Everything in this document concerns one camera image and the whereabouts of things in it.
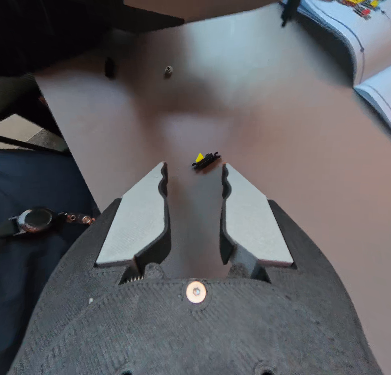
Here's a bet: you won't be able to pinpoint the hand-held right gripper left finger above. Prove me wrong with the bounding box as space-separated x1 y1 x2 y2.
96 161 172 279

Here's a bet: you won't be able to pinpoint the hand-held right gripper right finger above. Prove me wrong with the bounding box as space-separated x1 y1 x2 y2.
219 162 295 281

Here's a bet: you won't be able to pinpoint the yellow and black lego piece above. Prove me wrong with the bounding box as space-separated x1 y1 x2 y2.
191 151 221 170

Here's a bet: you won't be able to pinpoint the black red yellow lego model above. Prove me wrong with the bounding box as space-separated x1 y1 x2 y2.
279 0 308 27

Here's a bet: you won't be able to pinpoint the small black lego piece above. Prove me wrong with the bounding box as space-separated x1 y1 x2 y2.
104 56 117 79

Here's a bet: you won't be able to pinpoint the open lego instruction booklet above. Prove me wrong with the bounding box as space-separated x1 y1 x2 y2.
297 0 391 129

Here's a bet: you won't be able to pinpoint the person's legs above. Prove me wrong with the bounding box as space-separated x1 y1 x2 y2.
0 150 102 369

